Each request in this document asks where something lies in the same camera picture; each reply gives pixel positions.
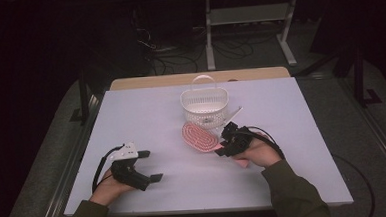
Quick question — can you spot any white perforated plastic basket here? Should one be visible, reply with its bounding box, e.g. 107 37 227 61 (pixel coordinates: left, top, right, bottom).
178 73 231 131

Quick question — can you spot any person's right hand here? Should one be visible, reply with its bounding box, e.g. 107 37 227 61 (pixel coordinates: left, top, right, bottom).
232 133 283 170

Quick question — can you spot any tangle of black floor cables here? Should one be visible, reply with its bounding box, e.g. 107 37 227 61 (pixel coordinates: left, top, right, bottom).
133 20 257 76

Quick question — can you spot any white metal table frame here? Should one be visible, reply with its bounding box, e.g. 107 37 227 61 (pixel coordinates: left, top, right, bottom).
202 0 304 72

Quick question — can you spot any wooden table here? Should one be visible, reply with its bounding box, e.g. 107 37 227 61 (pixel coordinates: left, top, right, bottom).
108 65 292 92

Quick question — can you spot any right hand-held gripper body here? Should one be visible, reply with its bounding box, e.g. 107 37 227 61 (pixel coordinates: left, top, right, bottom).
226 105 255 157

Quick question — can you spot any white table board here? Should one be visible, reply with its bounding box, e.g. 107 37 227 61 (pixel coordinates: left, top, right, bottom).
57 73 354 217

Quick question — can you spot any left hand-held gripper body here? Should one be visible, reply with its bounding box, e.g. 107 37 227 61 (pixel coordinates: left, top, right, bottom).
108 140 151 193

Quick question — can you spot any pink hairbrush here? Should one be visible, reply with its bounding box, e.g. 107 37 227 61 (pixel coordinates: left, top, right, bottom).
181 119 251 172

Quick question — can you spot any black metal stand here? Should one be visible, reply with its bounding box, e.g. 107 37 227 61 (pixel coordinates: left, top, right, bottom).
66 69 98 127
350 44 383 110

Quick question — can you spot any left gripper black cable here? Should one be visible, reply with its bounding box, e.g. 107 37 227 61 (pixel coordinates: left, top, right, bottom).
89 144 128 194

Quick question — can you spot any person's left hand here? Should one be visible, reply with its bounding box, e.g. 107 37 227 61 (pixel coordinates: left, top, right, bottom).
87 168 137 208

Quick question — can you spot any black floor cable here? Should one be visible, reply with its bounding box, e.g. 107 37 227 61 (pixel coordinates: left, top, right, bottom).
332 151 378 217

